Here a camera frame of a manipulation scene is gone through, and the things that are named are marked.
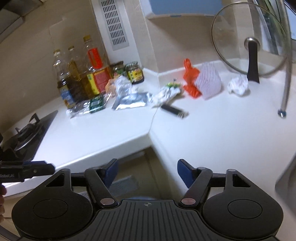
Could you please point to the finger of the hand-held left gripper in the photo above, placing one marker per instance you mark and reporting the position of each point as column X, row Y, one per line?
column 39, row 168

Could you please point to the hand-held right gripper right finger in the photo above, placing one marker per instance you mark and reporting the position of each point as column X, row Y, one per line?
column 186, row 172

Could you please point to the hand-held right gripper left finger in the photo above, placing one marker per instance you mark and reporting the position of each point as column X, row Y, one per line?
column 112, row 171

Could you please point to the green snack packet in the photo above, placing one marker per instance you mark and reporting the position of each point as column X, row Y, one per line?
column 96, row 104

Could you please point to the clear plastic bag green label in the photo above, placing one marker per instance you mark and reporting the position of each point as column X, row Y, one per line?
column 77, row 110

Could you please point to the white printed paper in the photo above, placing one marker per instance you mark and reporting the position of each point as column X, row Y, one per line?
column 123, row 85

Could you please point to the orange plastic bag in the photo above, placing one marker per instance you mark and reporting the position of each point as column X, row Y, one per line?
column 190, row 78

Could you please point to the white tissue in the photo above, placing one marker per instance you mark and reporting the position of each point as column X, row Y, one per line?
column 238, row 84

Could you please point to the person's left hand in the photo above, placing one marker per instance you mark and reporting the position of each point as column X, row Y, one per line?
column 1, row 199

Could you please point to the grey cabinet vent grille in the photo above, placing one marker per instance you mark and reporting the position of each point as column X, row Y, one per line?
column 126, row 185

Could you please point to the black gas stove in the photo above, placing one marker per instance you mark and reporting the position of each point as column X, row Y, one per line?
column 27, row 134

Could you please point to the black cylindrical object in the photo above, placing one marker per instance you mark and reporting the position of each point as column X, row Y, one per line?
column 173, row 110

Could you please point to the silver foil pouch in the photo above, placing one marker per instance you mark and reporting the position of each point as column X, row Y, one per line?
column 131, row 100

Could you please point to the dark oil bottle blue label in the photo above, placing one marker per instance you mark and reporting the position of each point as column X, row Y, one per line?
column 67, row 95

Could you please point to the white green crumpled wrapper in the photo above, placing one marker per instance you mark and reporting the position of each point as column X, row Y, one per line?
column 166, row 92

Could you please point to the white foam fruit net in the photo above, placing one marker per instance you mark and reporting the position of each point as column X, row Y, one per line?
column 209, row 81

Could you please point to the yellow oil bottle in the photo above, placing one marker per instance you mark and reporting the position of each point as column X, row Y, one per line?
column 75, row 76

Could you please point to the sauce jar with checked lid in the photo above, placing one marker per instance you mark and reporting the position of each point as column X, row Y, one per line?
column 135, row 74

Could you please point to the pickle jar with dark lid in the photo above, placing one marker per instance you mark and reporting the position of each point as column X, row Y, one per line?
column 118, row 69

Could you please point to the stainless steel sink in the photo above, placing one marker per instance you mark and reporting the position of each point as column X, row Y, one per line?
column 289, row 183

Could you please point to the glass pot lid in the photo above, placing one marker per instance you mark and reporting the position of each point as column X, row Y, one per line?
column 253, row 67

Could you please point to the grey range hood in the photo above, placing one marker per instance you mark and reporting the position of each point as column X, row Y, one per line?
column 9, row 20

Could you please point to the grey wall vent grille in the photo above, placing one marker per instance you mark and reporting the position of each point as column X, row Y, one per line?
column 114, row 25

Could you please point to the blue white wall dispenser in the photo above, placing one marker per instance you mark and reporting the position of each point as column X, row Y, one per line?
column 185, row 7

